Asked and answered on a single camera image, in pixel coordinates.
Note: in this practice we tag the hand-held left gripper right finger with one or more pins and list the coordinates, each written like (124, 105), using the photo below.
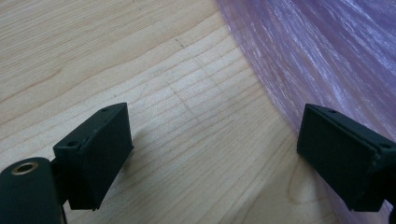
(342, 158)

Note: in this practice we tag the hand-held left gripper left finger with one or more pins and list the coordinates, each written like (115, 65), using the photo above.
(96, 155)

